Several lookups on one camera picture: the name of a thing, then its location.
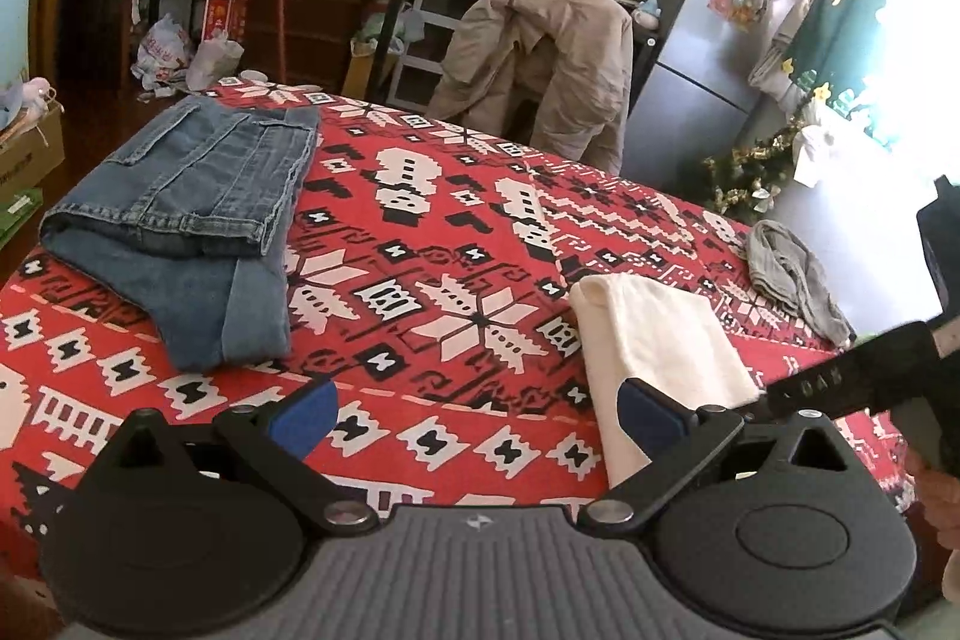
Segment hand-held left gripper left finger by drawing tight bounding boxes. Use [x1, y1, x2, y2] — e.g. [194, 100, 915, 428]
[75, 377, 380, 534]

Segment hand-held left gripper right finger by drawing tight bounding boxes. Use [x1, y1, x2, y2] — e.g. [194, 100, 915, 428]
[577, 377, 882, 531]

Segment white knit sweater vest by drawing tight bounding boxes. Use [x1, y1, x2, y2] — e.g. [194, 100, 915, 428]
[570, 272, 766, 491]

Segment person's right hand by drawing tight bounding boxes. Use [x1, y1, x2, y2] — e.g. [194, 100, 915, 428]
[913, 460, 960, 536]

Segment grey crumpled cloth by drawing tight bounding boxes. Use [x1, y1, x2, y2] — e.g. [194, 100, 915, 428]
[746, 220, 857, 345]

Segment white hanging cloth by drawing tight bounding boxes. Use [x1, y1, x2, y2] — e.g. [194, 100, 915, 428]
[791, 122, 839, 189]

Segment small tinsel christmas tree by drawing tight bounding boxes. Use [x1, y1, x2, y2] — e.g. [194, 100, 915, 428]
[701, 118, 809, 217]

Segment blue denim jeans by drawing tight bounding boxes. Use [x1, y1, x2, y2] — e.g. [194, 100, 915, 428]
[37, 95, 323, 375]

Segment red patterned blanket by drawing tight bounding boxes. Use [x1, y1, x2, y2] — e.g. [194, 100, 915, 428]
[0, 77, 920, 581]

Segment green printed curtain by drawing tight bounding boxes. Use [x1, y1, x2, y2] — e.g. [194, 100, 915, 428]
[791, 0, 942, 153]

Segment silver refrigerator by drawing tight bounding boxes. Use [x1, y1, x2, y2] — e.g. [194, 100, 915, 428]
[622, 0, 803, 198]

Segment green flat box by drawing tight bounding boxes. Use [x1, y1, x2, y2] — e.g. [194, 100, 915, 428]
[0, 186, 42, 251]

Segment yellow bag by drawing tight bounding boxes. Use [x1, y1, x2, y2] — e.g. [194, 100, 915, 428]
[341, 35, 377, 99]

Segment plain white plastic bag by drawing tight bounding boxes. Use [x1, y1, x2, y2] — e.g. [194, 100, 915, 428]
[185, 31, 246, 93]

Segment cardboard box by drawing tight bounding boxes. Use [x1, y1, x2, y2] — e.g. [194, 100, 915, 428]
[0, 100, 67, 210]

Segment dark wooden drawer cabinet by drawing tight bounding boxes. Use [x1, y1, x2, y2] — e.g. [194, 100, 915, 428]
[244, 0, 380, 89]

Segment white plastic drawer unit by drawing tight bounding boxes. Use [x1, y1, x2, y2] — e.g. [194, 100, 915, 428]
[388, 0, 472, 114]

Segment white red-printed plastic bag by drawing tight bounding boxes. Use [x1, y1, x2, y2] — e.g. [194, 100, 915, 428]
[133, 13, 194, 84]

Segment beige jacket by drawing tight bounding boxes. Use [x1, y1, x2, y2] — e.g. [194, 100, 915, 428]
[427, 0, 635, 172]

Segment red printed carton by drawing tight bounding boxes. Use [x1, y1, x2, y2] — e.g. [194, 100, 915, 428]
[201, 0, 250, 46]

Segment white pink plush toy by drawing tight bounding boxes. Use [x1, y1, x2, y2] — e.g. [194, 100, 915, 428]
[0, 77, 57, 127]

